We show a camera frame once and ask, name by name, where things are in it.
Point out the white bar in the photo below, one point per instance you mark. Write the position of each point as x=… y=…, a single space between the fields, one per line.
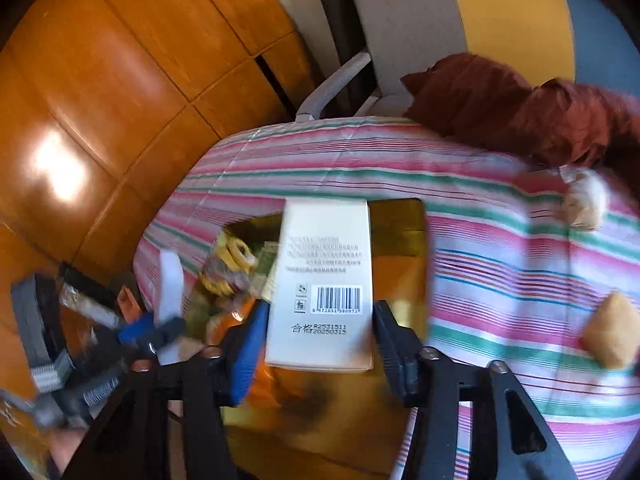
x=170 y=280

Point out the orange packet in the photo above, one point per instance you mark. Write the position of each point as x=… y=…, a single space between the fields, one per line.
x=266 y=382

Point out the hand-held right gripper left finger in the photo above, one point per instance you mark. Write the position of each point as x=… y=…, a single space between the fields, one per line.
x=250 y=350

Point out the maroon cloth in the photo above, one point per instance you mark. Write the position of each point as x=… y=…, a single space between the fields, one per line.
x=500 y=105

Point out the grey yellow blue chair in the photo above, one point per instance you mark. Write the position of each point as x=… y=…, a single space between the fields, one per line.
x=410 y=20

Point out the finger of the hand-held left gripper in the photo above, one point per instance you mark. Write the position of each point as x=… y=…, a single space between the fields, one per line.
x=136 y=331
x=170 y=340

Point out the yellow tape roll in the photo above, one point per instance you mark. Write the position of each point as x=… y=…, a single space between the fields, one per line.
x=235 y=255

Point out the striped tablecloth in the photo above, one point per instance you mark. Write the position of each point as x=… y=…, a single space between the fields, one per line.
x=500 y=270

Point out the white barcode box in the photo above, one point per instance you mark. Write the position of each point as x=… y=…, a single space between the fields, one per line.
x=320 y=240

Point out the wooden cabinet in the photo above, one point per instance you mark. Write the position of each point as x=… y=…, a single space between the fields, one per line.
x=125 y=85

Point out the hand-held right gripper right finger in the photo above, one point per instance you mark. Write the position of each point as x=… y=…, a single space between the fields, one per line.
x=400 y=360

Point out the large yellow sponge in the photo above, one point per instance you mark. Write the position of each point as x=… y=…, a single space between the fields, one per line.
x=610 y=330

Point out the orange plastic tool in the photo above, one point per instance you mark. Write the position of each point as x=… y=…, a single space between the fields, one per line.
x=129 y=305

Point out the gold box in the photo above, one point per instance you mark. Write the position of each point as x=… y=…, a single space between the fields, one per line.
x=400 y=260

